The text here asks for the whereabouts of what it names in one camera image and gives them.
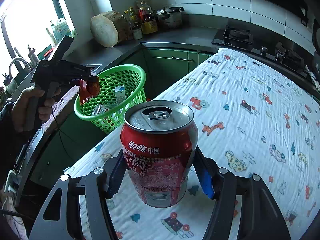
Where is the red cola can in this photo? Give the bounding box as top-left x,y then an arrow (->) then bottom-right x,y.
120,100 -> 199,208

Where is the white blue milk carton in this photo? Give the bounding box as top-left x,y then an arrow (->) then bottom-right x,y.
114,85 -> 126,105

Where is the orange snack bag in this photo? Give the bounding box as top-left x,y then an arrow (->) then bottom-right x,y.
79,76 -> 100,105

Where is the green kitchen cabinet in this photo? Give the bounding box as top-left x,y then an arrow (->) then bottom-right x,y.
30,48 -> 217,187

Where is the person's left hand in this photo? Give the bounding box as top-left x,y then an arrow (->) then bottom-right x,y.
11,86 -> 61,133

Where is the pink dish towel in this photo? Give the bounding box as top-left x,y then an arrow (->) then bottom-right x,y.
41,86 -> 79,135

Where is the chrome sink faucet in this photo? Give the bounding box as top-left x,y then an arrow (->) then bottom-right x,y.
8,57 -> 33,79

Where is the detergent jug on windowsill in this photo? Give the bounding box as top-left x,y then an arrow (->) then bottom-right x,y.
51,18 -> 72,43

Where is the green plastic basket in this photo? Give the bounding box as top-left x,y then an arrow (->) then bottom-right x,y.
74,64 -> 146,134

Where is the round wooden chopping block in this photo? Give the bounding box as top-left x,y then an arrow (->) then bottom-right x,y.
90,11 -> 132,48

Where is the printed white tablecloth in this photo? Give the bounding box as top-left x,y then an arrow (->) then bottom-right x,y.
63,47 -> 320,240

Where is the small white condiment jar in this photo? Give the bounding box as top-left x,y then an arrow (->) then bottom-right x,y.
132,24 -> 143,40

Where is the yellow label oil bottle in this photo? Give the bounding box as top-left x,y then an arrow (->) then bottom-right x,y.
138,1 -> 158,35

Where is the steel cooking pot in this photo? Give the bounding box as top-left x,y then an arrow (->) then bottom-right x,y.
156,7 -> 184,28

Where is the black gas stove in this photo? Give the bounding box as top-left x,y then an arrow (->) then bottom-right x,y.
212,25 -> 313,74

